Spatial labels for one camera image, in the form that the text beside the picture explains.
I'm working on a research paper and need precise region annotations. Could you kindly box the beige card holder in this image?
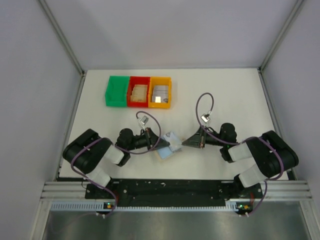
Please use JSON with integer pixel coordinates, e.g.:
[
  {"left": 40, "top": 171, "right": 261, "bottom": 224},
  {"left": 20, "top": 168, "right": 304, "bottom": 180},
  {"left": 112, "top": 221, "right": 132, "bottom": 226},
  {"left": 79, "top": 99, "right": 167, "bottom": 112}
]
[{"left": 156, "top": 132, "right": 183, "bottom": 161}]

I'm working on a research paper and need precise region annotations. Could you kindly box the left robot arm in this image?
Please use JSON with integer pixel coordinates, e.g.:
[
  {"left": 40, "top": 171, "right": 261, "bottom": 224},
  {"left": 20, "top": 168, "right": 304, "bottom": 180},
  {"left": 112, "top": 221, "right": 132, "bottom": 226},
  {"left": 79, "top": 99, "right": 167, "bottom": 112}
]
[{"left": 62, "top": 127, "right": 170, "bottom": 187}]

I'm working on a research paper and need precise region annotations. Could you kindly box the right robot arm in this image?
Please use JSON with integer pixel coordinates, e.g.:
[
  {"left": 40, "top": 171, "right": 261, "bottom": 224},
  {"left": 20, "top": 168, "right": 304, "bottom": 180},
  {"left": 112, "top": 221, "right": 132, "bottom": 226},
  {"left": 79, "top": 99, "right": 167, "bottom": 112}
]
[{"left": 182, "top": 123, "right": 299, "bottom": 192}]

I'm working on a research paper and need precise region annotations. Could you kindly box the stack of cards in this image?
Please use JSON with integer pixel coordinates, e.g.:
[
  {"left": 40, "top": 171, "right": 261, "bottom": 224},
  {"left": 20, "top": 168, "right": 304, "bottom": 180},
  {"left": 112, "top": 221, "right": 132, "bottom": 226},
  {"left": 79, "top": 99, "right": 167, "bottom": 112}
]
[{"left": 151, "top": 85, "right": 169, "bottom": 103}]

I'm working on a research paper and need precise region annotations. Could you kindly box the beige card holders stack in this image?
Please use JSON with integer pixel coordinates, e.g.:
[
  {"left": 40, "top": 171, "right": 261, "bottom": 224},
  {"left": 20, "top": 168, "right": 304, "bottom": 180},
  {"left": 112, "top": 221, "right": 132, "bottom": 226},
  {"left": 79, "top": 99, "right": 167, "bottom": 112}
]
[{"left": 130, "top": 84, "right": 148, "bottom": 103}]

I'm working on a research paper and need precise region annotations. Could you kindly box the green plastic bin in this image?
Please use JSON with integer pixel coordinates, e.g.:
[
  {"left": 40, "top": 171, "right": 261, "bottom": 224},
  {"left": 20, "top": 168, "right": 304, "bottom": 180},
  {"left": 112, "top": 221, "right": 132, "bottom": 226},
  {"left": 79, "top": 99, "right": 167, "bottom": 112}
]
[{"left": 105, "top": 75, "right": 130, "bottom": 108}]

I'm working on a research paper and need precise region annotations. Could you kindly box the yellow plastic bin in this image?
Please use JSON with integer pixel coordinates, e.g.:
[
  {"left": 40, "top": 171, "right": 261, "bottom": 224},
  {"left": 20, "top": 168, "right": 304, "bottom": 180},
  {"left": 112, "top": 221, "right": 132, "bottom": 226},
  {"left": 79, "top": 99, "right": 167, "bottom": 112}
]
[{"left": 148, "top": 76, "right": 172, "bottom": 109}]

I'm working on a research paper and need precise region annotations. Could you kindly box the red plastic bin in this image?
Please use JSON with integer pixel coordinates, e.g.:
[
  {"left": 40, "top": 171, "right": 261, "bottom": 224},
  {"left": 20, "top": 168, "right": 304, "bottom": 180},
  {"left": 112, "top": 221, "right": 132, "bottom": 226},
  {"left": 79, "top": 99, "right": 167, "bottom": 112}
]
[{"left": 126, "top": 76, "right": 151, "bottom": 108}]

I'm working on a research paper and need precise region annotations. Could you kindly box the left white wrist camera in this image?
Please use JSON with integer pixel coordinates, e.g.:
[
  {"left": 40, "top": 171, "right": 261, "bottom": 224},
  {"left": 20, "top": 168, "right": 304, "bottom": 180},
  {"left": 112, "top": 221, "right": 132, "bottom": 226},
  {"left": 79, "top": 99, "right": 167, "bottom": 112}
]
[{"left": 137, "top": 115, "right": 149, "bottom": 130}]

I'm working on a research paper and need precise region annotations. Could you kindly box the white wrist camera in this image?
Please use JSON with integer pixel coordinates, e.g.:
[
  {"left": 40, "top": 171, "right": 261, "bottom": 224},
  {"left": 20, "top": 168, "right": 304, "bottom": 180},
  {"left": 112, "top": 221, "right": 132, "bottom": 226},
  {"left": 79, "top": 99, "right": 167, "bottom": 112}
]
[
  {"left": 200, "top": 111, "right": 211, "bottom": 126},
  {"left": 137, "top": 115, "right": 149, "bottom": 130}
]

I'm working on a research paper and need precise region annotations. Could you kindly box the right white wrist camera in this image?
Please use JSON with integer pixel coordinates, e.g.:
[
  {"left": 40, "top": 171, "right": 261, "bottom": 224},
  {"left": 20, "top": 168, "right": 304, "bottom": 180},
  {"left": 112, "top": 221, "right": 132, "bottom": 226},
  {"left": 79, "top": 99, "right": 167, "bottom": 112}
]
[{"left": 200, "top": 111, "right": 211, "bottom": 126}]

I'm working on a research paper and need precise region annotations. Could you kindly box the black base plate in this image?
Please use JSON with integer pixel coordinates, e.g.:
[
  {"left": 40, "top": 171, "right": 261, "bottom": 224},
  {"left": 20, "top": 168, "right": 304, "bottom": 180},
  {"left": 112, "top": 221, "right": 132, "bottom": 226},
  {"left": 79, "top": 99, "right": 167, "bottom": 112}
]
[{"left": 84, "top": 178, "right": 263, "bottom": 207}]

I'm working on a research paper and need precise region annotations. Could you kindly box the white slotted cable duct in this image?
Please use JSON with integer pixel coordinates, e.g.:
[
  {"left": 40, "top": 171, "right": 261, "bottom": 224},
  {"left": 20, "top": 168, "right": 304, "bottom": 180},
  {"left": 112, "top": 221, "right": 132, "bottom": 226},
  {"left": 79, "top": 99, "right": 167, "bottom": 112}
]
[{"left": 50, "top": 201, "right": 251, "bottom": 213}]

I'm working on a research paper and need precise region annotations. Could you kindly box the right aluminium corner post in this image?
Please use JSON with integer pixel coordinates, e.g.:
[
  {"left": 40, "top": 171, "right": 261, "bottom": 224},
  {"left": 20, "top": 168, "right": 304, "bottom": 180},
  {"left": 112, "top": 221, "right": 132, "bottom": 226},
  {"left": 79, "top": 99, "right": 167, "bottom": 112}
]
[{"left": 258, "top": 0, "right": 307, "bottom": 73}]

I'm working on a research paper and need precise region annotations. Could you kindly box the aluminium corner post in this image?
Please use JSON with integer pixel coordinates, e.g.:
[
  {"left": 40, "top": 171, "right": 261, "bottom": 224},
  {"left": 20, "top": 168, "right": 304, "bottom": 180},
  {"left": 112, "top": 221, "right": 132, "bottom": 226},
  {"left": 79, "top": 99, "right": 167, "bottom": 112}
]
[
  {"left": 37, "top": 0, "right": 87, "bottom": 76},
  {"left": 258, "top": 0, "right": 307, "bottom": 73}
]

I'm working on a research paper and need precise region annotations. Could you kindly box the left aluminium corner post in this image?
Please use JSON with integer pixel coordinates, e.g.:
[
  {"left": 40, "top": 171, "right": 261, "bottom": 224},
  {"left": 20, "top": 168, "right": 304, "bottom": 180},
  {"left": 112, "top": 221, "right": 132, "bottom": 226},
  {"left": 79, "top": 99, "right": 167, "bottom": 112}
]
[{"left": 37, "top": 0, "right": 87, "bottom": 76}]

